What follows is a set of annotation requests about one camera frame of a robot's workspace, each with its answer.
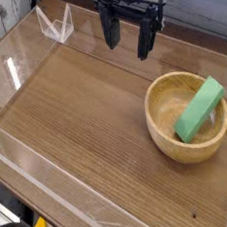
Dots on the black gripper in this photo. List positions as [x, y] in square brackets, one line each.
[152, 10]

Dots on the green rectangular block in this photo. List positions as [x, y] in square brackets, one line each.
[198, 110]

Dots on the brown wooden bowl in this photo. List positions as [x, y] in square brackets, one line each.
[166, 99]

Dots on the clear acrylic corner bracket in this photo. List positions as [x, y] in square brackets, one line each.
[58, 30]

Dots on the clear acrylic tray wall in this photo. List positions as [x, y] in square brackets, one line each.
[55, 194]

